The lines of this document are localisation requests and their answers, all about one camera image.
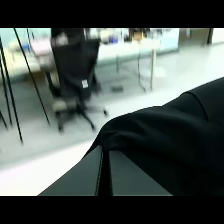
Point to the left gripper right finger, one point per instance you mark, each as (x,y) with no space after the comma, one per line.
(133,180)

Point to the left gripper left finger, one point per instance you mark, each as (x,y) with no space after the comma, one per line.
(78,180)

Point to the black garment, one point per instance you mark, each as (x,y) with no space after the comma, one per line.
(173,140)

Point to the black office chair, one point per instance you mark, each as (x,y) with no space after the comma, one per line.
(75,70)

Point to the white table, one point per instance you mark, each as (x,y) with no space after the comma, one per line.
(133,50)

